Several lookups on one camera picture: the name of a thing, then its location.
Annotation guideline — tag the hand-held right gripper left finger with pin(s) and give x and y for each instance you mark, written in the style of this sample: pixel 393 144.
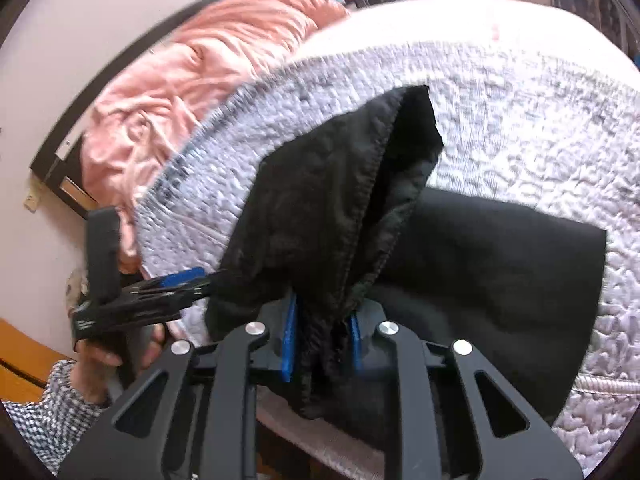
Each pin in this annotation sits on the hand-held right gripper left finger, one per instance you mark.
pixel 289 340

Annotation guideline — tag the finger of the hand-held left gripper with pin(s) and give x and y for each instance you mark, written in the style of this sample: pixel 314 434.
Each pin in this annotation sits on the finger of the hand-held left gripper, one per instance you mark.
pixel 182 276
pixel 165 301

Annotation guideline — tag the person's left hand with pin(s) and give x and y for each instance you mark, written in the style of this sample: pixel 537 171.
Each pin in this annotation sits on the person's left hand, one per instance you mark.
pixel 95 375

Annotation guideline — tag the person's left forearm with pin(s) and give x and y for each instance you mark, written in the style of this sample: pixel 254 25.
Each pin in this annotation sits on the person's left forearm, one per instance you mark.
pixel 45 420

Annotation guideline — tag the white bed sheet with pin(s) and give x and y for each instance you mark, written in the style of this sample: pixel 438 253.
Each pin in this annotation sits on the white bed sheet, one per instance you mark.
pixel 425 25

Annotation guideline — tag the black pants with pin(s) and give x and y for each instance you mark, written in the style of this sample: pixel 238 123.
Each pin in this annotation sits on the black pants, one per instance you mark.
pixel 310 210

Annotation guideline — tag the grey quilted bedspread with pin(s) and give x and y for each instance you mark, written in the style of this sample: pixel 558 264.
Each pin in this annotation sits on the grey quilted bedspread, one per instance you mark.
pixel 525 135

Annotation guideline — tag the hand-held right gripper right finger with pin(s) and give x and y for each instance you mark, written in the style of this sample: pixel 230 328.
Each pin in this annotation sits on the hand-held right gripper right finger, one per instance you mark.
pixel 356 345

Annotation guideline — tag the dark wooden headboard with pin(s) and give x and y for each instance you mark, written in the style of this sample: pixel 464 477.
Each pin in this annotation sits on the dark wooden headboard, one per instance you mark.
pixel 55 160

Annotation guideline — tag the pink fleece blanket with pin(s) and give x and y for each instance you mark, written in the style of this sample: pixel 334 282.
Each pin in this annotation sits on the pink fleece blanket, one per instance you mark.
pixel 200 85

